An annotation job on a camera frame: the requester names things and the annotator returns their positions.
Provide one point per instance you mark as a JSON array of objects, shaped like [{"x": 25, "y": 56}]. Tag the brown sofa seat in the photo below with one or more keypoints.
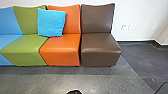
[{"x": 100, "y": 46}]

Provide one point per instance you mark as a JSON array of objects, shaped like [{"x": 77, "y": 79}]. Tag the orange sofa seat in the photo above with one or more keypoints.
[{"x": 61, "y": 50}]

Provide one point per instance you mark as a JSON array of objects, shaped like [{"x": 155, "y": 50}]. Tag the blue square cushion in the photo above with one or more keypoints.
[{"x": 51, "y": 22}]

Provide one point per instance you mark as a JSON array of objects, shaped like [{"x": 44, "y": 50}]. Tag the green sofa seat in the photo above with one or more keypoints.
[{"x": 23, "y": 50}]

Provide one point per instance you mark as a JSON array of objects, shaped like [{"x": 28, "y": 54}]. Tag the blue sofa seat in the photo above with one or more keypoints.
[{"x": 8, "y": 30}]

